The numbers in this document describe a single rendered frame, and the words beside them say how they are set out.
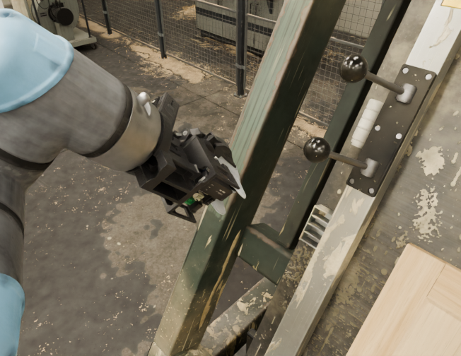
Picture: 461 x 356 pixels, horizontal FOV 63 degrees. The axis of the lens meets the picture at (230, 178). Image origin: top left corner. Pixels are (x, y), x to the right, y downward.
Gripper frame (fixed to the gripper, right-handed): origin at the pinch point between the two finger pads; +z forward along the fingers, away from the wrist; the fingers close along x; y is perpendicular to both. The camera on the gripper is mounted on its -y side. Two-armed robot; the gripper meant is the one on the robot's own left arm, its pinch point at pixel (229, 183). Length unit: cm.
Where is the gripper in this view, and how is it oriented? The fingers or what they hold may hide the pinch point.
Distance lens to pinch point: 54.8
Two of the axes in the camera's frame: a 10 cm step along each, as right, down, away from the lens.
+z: 5.1, 3.1, 8.0
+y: 4.1, 7.3, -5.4
